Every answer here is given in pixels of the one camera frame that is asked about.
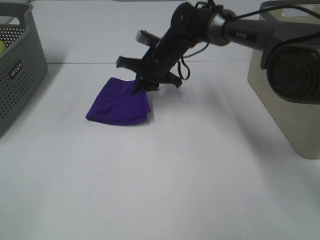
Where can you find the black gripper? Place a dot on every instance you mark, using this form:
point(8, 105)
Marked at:
point(154, 67)

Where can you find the purple towel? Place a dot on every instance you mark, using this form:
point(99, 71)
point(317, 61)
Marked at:
point(116, 105)

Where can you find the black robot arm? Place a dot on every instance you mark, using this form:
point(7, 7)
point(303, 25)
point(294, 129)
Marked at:
point(212, 24)

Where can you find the grey perforated plastic basket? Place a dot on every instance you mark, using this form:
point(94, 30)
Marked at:
point(23, 65)

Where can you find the yellow-green item in basket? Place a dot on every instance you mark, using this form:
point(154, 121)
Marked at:
point(3, 46)

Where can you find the beige plastic bin grey rim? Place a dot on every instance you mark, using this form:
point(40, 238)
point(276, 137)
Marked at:
point(289, 86)

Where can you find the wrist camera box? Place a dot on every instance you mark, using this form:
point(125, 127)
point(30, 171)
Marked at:
point(146, 38)

